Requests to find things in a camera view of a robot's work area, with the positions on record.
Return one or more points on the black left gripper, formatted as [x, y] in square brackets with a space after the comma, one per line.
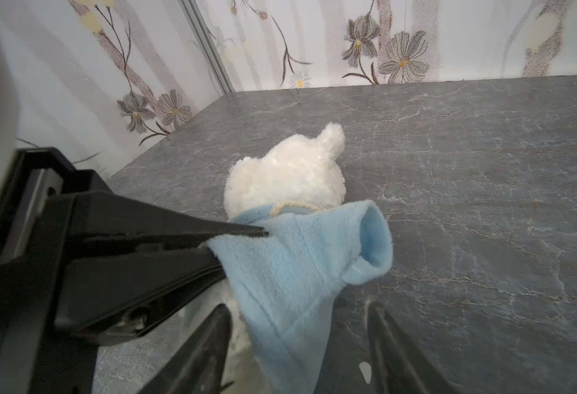
[53, 317]

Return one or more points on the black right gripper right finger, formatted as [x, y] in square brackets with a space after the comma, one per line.
[397, 363]

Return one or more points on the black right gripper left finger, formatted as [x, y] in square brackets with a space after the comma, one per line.
[198, 366]

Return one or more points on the light blue fleece hoodie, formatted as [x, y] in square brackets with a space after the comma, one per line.
[285, 283]

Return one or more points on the white plush teddy bear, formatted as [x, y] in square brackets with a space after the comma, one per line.
[299, 172]

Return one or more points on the aluminium corner post left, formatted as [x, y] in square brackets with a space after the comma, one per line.
[208, 48]

